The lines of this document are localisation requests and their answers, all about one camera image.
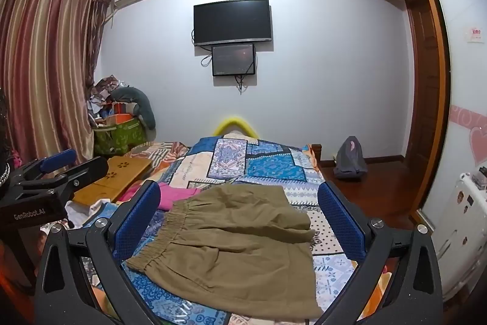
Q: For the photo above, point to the pink folded pants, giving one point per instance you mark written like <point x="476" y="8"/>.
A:
<point x="168" y="194"/>

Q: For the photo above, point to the grey backpack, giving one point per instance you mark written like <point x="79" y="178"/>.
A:
<point x="350" y="163"/>

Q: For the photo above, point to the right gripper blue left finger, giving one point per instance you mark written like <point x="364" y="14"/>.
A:
<point x="131" y="219"/>

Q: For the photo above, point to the olive khaki pants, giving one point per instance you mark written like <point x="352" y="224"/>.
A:
<point x="238" y="248"/>

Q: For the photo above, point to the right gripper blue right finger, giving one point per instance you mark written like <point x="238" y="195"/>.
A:
<point x="348" y="231"/>

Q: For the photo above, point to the black wall television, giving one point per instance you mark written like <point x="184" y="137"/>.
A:
<point x="233" y="21"/>

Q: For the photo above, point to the small black wall monitor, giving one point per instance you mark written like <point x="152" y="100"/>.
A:
<point x="233" y="60"/>

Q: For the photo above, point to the white small fridge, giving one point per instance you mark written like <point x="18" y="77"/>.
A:
<point x="459" y="238"/>

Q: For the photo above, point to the white sliding wardrobe door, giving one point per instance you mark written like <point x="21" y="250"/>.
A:
<point x="464" y="147"/>

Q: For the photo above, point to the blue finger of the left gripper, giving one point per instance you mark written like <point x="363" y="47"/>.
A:
<point x="57" y="161"/>

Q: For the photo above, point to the patchwork patterned bedspread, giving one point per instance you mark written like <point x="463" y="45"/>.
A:
<point x="236" y="158"/>

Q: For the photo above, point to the striped red curtain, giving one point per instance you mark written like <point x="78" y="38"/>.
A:
<point x="49" y="50"/>

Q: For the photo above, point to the yellow curved headboard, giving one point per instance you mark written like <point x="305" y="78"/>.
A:
<point x="237" y="123"/>

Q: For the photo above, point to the green storage box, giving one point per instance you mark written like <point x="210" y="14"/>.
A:
<point x="119" y="139"/>

